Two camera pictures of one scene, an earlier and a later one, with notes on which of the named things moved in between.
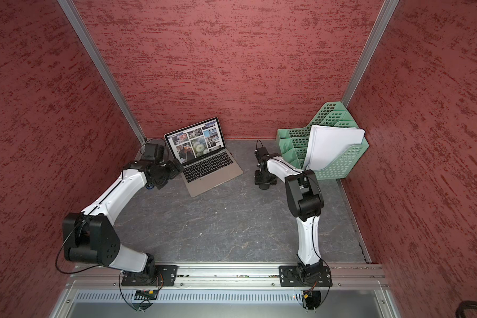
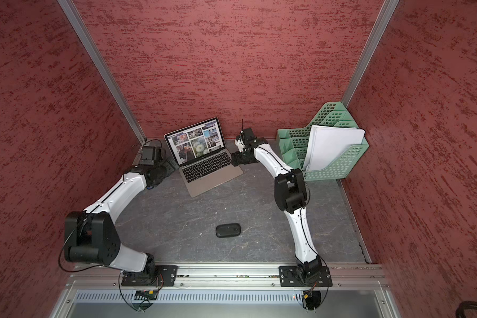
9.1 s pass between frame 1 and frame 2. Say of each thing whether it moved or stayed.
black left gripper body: stayed
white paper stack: stayed
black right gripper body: moved
